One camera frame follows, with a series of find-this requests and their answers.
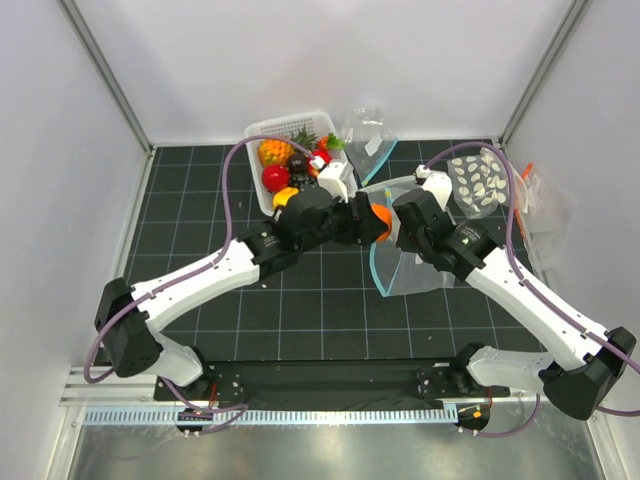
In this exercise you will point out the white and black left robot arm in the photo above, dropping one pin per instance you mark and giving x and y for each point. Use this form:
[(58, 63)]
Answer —
[(130, 320)]

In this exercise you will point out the red yellow toy apple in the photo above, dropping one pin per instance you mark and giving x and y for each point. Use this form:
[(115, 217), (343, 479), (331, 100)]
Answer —
[(320, 159)]

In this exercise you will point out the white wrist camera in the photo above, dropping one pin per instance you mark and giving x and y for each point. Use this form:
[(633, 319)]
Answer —
[(437, 183), (339, 180)]

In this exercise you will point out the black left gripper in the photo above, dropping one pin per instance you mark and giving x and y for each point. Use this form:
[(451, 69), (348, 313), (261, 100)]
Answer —
[(362, 229)]

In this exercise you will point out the left aluminium frame post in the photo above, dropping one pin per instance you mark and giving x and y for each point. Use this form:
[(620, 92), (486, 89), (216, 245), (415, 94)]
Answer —
[(104, 70)]

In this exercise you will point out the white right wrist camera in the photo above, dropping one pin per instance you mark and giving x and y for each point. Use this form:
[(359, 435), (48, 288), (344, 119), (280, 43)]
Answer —
[(437, 183)]

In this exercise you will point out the black toy blackberry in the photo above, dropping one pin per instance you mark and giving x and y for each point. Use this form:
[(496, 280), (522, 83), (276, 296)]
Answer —
[(302, 181)]

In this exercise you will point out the right aluminium frame post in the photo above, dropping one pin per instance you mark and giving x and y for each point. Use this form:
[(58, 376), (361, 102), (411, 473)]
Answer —
[(560, 39)]

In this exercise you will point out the clear bag orange zipper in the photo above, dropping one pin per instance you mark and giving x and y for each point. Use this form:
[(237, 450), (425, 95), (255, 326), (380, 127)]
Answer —
[(544, 213)]

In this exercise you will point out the orange toy pineapple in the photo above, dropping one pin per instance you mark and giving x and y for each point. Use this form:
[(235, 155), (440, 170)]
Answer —
[(274, 152)]

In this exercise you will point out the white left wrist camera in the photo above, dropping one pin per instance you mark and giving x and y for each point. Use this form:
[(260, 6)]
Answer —
[(339, 180)]

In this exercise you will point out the slotted grey cable duct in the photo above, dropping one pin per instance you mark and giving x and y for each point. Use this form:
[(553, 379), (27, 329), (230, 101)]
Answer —
[(176, 416)]

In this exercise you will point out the white polka dot zip bag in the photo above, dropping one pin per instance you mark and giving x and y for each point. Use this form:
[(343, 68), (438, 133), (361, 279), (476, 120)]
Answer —
[(399, 186)]

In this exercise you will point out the dark purple toy mangosteen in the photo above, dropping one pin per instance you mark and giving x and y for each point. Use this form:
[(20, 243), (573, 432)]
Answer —
[(297, 164)]

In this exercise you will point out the clear bag blue zipper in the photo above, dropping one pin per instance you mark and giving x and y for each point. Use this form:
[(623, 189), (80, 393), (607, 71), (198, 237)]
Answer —
[(369, 138)]

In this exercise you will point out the clear zip bag teal zipper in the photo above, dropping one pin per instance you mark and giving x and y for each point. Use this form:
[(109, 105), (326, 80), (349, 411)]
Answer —
[(396, 273)]

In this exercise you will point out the toy orange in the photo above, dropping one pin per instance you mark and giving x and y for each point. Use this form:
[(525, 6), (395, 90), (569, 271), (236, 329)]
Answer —
[(384, 215)]

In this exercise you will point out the yellow toy bell pepper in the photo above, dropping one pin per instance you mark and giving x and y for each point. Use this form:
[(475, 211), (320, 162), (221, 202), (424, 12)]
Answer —
[(282, 197)]

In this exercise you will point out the aluminium frame post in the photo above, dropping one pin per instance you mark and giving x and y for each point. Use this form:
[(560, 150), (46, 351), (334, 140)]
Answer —
[(560, 39), (104, 70)]

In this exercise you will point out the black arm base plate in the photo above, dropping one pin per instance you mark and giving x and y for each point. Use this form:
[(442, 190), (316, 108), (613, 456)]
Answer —
[(335, 384)]

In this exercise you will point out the black grid cutting mat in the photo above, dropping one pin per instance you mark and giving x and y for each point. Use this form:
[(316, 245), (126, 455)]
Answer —
[(325, 307)]

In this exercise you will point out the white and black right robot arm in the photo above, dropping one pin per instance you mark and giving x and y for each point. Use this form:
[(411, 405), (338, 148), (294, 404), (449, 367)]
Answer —
[(583, 359)]

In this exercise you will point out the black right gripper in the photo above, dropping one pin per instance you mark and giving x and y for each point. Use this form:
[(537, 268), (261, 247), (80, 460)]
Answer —
[(402, 240)]

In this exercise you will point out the polka dot bag at right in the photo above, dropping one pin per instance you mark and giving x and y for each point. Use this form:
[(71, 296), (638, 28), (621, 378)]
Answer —
[(480, 183)]

